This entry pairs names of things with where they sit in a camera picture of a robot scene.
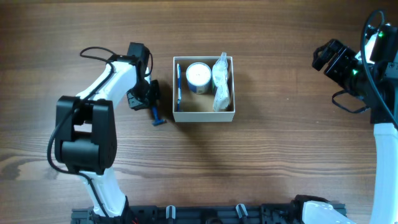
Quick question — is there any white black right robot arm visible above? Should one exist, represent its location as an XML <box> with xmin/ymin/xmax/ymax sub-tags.
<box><xmin>312</xmin><ymin>24</ymin><xmax>397</xmax><ymax>223</ymax></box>

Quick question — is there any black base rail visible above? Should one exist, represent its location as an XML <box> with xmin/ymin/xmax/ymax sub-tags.
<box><xmin>70</xmin><ymin>203</ymin><xmax>347</xmax><ymax>224</ymax></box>

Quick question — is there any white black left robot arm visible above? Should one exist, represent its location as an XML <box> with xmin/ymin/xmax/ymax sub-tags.
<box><xmin>47</xmin><ymin>42</ymin><xmax>160</xmax><ymax>223</ymax></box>

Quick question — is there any white lotion tube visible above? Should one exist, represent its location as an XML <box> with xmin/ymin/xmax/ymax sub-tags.
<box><xmin>213</xmin><ymin>73</ymin><xmax>230</xmax><ymax>112</ymax></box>

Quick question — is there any blue white toothbrush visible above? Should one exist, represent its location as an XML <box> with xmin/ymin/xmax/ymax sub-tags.
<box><xmin>176</xmin><ymin>63</ymin><xmax>182</xmax><ymax>111</ymax></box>

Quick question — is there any blue disposable razor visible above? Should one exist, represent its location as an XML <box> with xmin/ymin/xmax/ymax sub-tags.
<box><xmin>152</xmin><ymin>106</ymin><xmax>166</xmax><ymax>126</ymax></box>

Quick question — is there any white cotton swab tub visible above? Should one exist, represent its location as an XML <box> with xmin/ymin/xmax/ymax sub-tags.
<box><xmin>186</xmin><ymin>62</ymin><xmax>211</xmax><ymax>94</ymax></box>

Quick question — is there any beige open cardboard box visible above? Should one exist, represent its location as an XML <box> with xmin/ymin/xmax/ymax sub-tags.
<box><xmin>172</xmin><ymin>56</ymin><xmax>236</xmax><ymax>123</ymax></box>

